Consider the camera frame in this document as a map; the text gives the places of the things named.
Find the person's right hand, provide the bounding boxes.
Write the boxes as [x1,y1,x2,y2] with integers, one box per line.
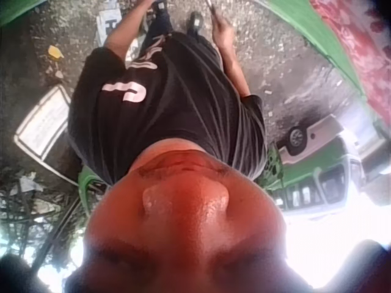
[211,13,236,55]

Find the thin grey metal tool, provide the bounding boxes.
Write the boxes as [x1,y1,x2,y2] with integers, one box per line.
[204,0,219,18]

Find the person's legs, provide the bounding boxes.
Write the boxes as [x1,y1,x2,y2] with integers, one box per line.
[143,0,205,42]

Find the green tarp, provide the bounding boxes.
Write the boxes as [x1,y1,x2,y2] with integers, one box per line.
[0,0,35,27]
[253,0,372,101]

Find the white printed paper sheet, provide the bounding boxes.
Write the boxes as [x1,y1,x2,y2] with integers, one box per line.
[96,2,123,46]

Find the red floral cloth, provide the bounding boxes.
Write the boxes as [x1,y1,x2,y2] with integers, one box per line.
[310,0,391,129]

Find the yellow scrap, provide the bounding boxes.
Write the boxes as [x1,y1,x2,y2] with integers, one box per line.
[47,45,65,59]

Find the green and white vehicle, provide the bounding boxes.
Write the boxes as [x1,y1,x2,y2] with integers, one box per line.
[265,114,391,221]

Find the white framed board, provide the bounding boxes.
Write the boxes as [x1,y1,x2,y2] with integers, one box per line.
[13,84,74,164]

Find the heap of scrap and debris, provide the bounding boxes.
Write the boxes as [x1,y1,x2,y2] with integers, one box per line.
[0,170,81,271]

